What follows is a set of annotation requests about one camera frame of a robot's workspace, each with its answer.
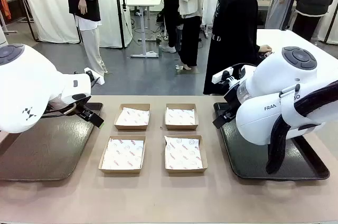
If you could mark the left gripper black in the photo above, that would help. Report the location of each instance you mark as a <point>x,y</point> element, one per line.
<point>84,107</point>

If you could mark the person's right forearm black sleeve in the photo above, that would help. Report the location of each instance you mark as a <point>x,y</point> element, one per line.
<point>254,48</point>

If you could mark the orange garment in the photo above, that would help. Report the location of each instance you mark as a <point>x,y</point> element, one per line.
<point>4,7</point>

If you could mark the white hanging curtain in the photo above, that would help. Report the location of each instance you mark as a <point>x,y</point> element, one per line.
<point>50,10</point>
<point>111,10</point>

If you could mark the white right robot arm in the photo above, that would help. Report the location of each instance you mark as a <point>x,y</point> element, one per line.
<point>277,94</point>

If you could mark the person's right hand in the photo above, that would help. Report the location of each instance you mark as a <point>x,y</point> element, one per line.
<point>266,48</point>

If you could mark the dark brown serving tray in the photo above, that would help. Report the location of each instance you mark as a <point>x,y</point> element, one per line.
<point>52,150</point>
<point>251,160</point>

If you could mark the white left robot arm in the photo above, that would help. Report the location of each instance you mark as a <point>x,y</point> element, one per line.
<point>29,84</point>

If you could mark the white side table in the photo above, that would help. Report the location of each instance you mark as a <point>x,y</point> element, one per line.
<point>295,39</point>

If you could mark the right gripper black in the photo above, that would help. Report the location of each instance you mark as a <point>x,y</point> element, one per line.
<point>233,101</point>

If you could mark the person in black coat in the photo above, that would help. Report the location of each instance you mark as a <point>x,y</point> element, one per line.
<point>232,36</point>

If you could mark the white printed paper liner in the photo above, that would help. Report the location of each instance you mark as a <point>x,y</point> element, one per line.
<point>133,117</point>
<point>180,117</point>
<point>122,154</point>
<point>183,152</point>

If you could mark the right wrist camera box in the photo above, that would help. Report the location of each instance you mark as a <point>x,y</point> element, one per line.
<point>220,77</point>

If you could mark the brown cardboard food box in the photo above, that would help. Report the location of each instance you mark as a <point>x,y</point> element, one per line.
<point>104,169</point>
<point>180,128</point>
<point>118,127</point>
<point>185,171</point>

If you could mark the black light stand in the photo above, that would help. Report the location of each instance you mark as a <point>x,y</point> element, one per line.
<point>25,4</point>

